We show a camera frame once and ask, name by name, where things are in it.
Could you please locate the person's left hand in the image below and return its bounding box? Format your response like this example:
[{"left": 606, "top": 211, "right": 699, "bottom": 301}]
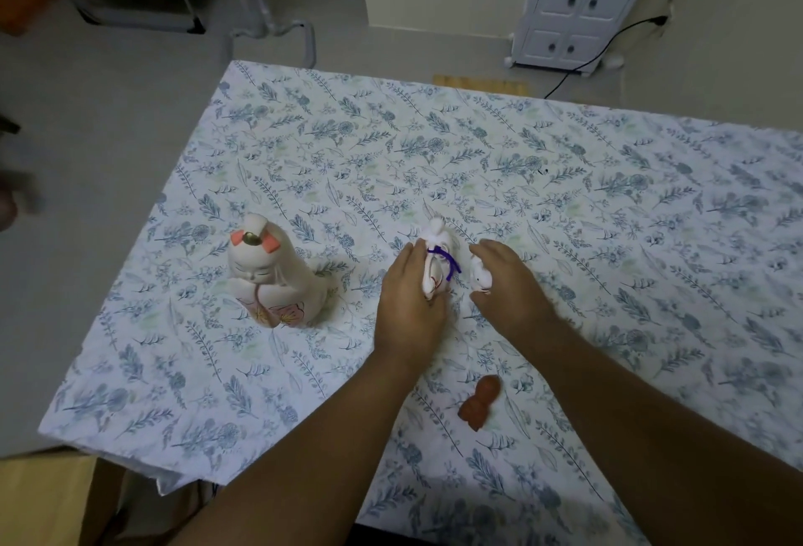
[{"left": 370, "top": 239, "right": 450, "bottom": 377}]

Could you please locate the person's right hand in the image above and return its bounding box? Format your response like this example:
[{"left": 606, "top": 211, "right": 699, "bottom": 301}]
[{"left": 468, "top": 239, "right": 559, "bottom": 349}]

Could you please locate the small white ceramic figurine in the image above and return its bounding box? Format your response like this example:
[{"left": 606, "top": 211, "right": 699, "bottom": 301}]
[{"left": 468, "top": 253, "right": 494, "bottom": 296}]

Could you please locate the white figurine with purple cord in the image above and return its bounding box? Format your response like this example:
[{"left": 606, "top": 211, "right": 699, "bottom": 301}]
[{"left": 419, "top": 217, "right": 463, "bottom": 302}]

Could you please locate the person's right forearm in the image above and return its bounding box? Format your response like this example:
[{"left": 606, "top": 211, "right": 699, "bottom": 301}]
[{"left": 517, "top": 316, "right": 803, "bottom": 546}]

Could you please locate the person's left forearm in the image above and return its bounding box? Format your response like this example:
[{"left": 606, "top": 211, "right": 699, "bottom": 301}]
[{"left": 166, "top": 351, "right": 435, "bottom": 546}]

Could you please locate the floral white blue tablecloth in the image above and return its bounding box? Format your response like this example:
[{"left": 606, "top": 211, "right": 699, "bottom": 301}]
[{"left": 38, "top": 59, "right": 803, "bottom": 546}]

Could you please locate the large white ceramic doll figurine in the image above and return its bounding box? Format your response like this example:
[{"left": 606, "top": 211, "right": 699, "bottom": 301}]
[{"left": 226, "top": 213, "right": 329, "bottom": 331}]

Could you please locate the small brown figurine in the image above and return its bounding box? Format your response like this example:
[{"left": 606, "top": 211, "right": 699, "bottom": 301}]
[{"left": 457, "top": 374, "right": 503, "bottom": 433}]

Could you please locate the light wooden board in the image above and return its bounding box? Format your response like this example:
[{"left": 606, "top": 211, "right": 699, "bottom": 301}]
[{"left": 431, "top": 73, "right": 532, "bottom": 96}]

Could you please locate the light wooden furniture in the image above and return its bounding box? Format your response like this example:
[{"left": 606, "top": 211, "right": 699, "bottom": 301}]
[{"left": 0, "top": 449, "right": 126, "bottom": 546}]

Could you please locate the black power cable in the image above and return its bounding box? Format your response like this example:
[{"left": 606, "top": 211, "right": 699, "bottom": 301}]
[{"left": 543, "top": 15, "right": 670, "bottom": 100}]

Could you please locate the grey metal tube frame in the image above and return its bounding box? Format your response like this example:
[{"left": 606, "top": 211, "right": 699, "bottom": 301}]
[{"left": 215, "top": 0, "right": 317, "bottom": 69}]

